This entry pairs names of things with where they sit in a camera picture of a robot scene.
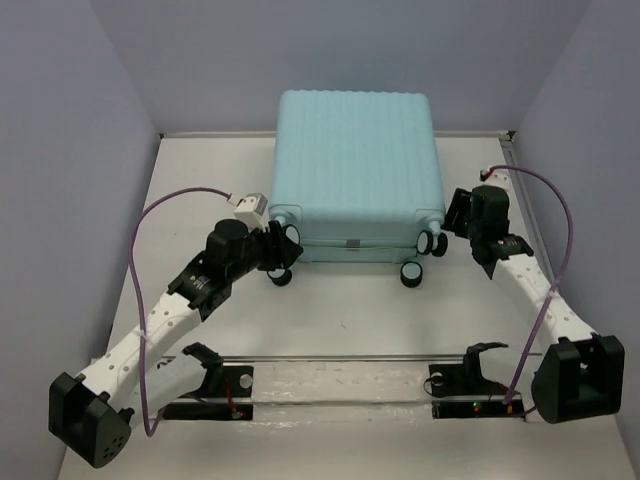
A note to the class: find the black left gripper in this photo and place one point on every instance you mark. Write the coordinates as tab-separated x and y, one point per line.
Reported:
282	252

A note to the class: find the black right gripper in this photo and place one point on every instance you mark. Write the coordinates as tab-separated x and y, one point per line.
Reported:
460	202

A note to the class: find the light blue hard-shell suitcase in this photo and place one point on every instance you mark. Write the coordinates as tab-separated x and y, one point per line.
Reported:
357	175

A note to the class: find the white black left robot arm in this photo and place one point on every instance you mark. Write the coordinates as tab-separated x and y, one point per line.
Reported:
94	411

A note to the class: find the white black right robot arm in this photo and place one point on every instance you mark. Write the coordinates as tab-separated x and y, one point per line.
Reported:
570	371

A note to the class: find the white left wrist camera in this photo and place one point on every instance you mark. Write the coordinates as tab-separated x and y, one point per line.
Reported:
251	210

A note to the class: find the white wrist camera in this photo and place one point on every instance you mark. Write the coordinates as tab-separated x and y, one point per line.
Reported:
496	178
251	210

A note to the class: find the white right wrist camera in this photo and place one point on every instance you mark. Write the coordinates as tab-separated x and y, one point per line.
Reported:
496	178

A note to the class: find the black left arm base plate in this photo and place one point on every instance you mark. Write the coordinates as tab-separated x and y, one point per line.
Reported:
223	396

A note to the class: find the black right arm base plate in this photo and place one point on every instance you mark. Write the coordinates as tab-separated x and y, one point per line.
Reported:
459	394

